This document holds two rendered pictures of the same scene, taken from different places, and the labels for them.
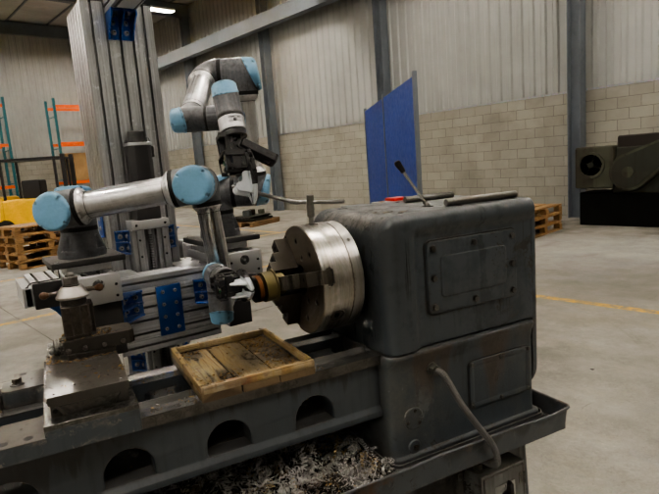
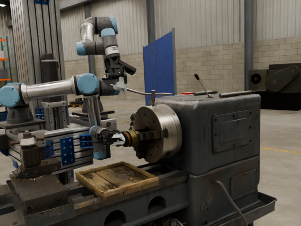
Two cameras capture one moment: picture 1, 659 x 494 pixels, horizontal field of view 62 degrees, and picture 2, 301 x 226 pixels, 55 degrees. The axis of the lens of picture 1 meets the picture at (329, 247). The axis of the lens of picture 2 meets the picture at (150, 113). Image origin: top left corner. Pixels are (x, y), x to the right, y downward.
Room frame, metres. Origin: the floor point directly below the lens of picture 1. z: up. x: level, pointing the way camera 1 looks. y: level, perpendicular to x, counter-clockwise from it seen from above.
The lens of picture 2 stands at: (0.01, 0.25, 1.42)
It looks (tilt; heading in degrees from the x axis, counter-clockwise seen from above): 8 degrees down; 353
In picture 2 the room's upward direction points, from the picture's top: 3 degrees counter-clockwise
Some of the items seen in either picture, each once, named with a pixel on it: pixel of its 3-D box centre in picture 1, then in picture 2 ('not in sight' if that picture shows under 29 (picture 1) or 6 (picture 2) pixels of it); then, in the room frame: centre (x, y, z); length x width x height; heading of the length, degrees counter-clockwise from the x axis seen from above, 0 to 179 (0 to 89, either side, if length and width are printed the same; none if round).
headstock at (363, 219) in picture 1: (423, 262); (204, 126); (1.77, -0.30, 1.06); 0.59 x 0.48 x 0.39; 117
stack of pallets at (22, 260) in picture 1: (41, 242); not in sight; (9.81, 5.18, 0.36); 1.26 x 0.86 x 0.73; 143
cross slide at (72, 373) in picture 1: (82, 370); (34, 184); (1.29, 0.63, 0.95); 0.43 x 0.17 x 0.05; 27
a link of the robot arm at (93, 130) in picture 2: (217, 275); (97, 132); (1.71, 0.36, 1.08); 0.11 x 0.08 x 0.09; 26
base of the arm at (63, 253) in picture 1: (80, 240); (19, 113); (1.81, 0.83, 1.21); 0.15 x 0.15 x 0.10
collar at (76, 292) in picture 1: (72, 291); (27, 141); (1.35, 0.66, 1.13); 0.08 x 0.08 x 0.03
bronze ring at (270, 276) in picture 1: (268, 285); (131, 138); (1.50, 0.18, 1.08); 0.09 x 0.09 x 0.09; 29
